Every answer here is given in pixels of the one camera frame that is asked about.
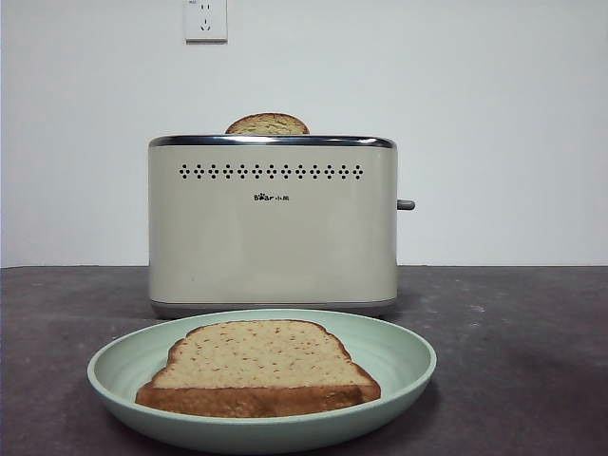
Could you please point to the pale green round plate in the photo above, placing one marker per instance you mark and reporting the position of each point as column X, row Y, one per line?
column 380, row 347

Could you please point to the beige toaster with chrome top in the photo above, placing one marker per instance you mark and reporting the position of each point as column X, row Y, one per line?
column 271, row 237

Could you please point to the white wall socket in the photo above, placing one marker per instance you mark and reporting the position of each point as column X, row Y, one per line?
column 206, row 24

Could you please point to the toast slice with flecked face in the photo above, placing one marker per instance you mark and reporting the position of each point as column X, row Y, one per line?
column 256, row 361

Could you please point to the toast slice with peeling crust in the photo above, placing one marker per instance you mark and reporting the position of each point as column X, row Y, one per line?
column 268, row 124

